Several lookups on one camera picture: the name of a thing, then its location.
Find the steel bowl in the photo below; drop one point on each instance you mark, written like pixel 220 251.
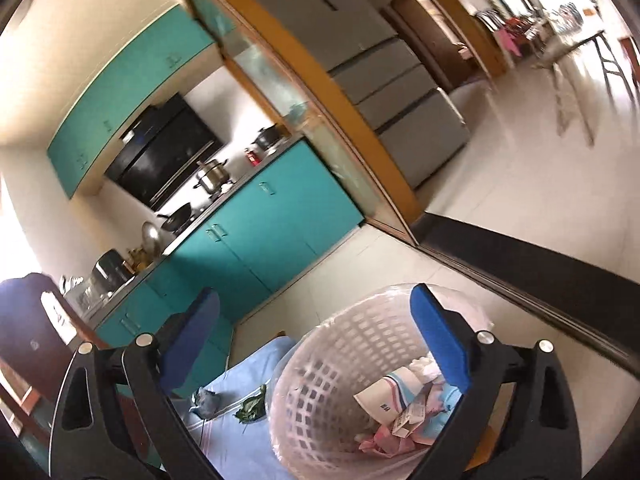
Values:
pixel 151 237

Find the folding table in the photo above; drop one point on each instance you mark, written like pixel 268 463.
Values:
pixel 575 42

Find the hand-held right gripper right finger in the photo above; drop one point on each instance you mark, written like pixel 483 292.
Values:
pixel 440 335

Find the grey refrigerator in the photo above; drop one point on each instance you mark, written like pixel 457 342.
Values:
pixel 380 70

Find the steel cooking pot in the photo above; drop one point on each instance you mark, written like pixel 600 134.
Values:
pixel 212 175

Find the white striped paper carton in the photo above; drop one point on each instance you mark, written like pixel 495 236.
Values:
pixel 385 394

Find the black wok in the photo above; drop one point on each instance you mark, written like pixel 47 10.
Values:
pixel 177 219

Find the blue striped blanket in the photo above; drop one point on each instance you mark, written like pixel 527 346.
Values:
pixel 237 380

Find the brown wooden doorway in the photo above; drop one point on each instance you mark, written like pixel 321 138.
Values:
pixel 450 35

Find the dark wooden chair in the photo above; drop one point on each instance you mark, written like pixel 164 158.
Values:
pixel 30 330

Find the red kitchen container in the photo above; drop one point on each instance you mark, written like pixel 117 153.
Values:
pixel 251 156

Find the grey kitchen counter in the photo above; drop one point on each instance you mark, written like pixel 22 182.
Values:
pixel 210 205

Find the teal wall cabinets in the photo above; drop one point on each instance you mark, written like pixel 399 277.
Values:
pixel 125 90

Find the white plastic lattice basket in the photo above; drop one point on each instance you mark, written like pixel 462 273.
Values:
pixel 325 360

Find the teal kitchen base cabinets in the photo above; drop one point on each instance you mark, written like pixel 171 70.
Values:
pixel 260 230

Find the wooden framed glass door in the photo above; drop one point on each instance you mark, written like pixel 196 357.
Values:
pixel 320 110

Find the black countertop appliance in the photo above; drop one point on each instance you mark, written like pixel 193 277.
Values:
pixel 112 270

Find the black range hood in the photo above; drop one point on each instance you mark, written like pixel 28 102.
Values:
pixel 165 150

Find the pink plastic bag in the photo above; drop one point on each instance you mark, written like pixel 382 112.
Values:
pixel 377 442

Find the green leaves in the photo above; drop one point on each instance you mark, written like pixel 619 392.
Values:
pixel 251 405

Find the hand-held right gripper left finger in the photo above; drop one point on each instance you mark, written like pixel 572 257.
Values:
pixel 195 340

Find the black cooking pot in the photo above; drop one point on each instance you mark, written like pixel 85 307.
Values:
pixel 266 139

